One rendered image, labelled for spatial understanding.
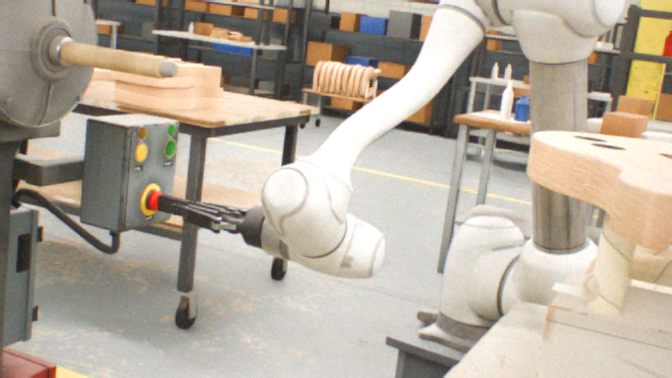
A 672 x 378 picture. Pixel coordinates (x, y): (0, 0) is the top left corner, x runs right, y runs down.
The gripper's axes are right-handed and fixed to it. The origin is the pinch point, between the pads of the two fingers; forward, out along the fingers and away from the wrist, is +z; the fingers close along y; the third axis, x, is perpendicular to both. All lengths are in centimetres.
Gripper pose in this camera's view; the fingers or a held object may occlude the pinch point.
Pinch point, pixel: (175, 206)
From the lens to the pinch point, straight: 164.4
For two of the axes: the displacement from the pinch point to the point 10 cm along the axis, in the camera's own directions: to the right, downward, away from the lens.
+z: -9.0, -1.9, 3.9
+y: 4.2, -1.3, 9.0
